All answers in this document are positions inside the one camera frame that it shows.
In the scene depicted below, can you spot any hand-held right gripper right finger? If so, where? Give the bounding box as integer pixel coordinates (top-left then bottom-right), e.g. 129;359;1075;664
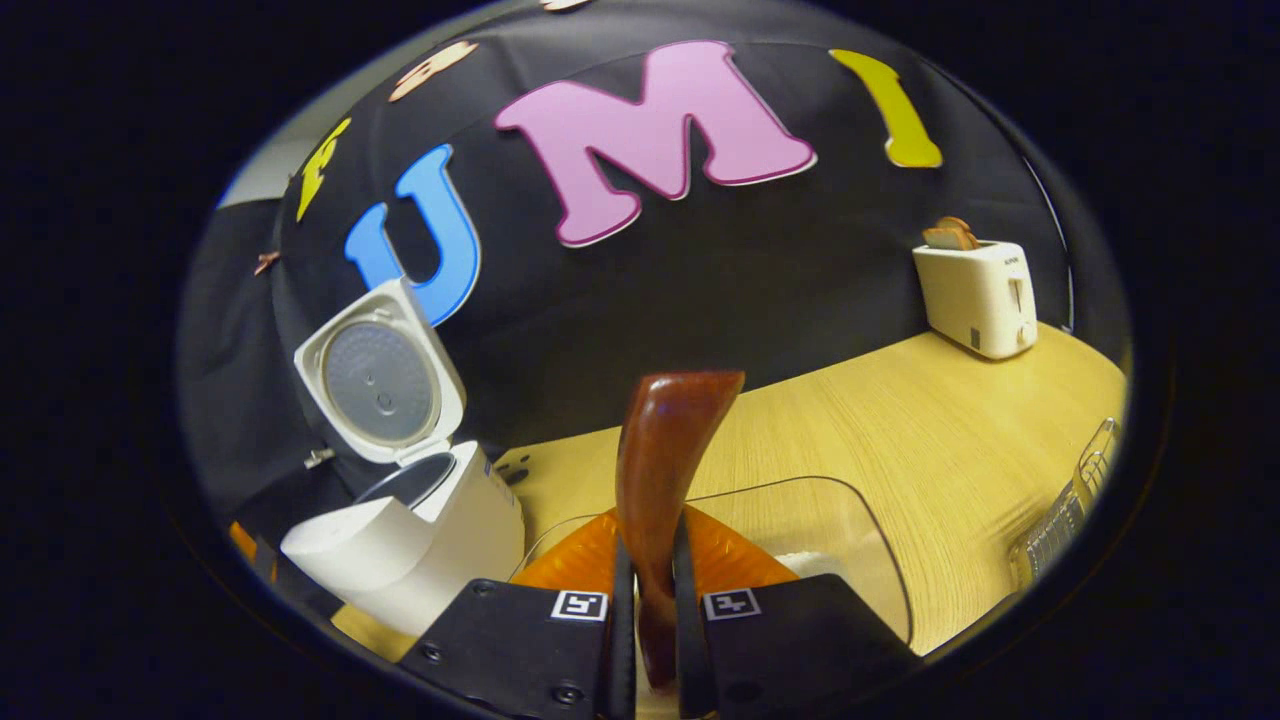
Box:
672;505;921;720

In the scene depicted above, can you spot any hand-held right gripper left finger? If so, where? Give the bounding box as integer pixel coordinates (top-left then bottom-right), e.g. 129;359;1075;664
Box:
400;508;636;720

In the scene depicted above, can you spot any white rice cooker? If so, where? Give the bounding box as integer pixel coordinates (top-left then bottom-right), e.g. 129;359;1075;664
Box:
280;278;526;638

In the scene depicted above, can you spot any brown wooden spoon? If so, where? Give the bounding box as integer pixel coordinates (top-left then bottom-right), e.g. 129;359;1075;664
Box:
615;371;746;691

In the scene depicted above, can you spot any wire chopstick holder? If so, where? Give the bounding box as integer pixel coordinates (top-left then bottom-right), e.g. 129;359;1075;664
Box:
1008;418;1121;591

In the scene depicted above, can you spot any clear glass container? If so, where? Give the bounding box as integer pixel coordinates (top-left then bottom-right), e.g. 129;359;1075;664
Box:
520;476;913;646

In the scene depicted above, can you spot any black backdrop cloth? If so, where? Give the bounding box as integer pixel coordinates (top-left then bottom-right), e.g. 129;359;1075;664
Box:
175;0;1136;561

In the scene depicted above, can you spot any white toaster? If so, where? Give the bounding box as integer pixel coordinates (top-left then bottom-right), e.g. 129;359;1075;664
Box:
912;240;1039;360

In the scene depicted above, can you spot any thin white wall cable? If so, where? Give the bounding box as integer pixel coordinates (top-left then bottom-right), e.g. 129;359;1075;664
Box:
1020;160;1077;333

